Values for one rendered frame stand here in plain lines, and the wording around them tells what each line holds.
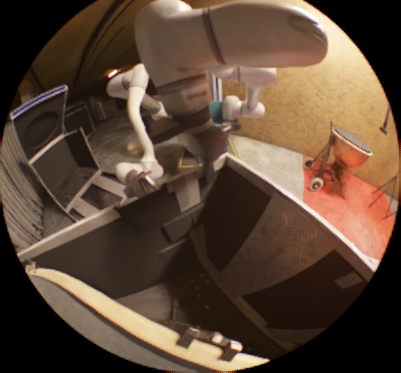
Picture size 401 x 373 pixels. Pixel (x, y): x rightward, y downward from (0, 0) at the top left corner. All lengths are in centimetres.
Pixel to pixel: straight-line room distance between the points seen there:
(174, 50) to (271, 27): 12
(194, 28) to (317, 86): 243
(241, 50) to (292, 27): 7
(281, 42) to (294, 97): 233
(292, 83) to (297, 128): 79
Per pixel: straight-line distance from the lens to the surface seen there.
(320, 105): 257
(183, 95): 21
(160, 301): 103
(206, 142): 21
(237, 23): 18
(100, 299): 25
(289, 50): 19
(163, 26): 21
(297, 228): 31
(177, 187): 31
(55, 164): 313
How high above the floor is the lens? 115
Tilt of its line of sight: 39 degrees down
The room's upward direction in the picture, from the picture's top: 6 degrees counter-clockwise
